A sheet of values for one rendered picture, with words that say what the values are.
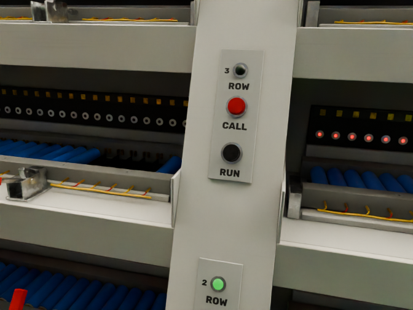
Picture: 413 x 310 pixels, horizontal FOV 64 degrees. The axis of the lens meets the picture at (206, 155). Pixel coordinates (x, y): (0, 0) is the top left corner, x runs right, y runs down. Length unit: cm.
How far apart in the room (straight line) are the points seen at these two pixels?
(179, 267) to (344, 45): 25
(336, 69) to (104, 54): 23
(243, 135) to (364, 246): 14
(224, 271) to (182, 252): 4
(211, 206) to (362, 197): 16
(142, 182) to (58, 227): 10
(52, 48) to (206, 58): 18
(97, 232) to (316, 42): 28
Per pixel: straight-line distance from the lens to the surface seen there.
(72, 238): 38
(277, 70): 32
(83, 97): 55
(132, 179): 38
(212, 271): 32
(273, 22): 33
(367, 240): 34
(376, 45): 34
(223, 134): 31
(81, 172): 41
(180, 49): 35
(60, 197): 40
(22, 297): 45
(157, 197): 37
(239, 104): 30
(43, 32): 42
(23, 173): 41
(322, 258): 31
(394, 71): 35
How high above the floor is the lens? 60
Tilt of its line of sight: 3 degrees up
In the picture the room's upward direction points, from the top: 6 degrees clockwise
